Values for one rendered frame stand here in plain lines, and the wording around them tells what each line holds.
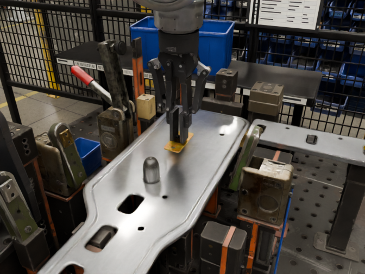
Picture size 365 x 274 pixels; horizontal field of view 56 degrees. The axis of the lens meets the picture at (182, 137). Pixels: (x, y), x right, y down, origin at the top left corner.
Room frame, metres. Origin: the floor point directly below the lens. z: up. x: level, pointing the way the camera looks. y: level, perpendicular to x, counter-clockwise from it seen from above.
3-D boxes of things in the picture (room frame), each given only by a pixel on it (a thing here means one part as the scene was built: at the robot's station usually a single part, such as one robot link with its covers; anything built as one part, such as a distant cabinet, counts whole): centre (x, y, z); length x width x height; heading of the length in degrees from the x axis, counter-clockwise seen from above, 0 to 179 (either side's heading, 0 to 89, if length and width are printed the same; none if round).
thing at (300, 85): (1.13, 0.01, 1.01); 0.90 x 0.22 x 0.03; 66
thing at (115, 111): (0.68, 0.14, 1.06); 0.03 x 0.01 x 0.03; 66
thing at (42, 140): (0.57, 0.26, 0.88); 0.11 x 0.09 x 0.37; 66
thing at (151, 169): (0.53, 0.06, 1.02); 0.03 x 0.03 x 0.07
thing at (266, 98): (0.84, -0.22, 0.88); 0.08 x 0.08 x 0.36; 66
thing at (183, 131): (0.64, 0.00, 1.05); 0.03 x 0.01 x 0.07; 156
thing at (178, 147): (0.65, 0.01, 1.02); 0.08 x 0.04 x 0.01; 156
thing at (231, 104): (0.88, -0.11, 0.85); 0.12 x 0.03 x 0.30; 66
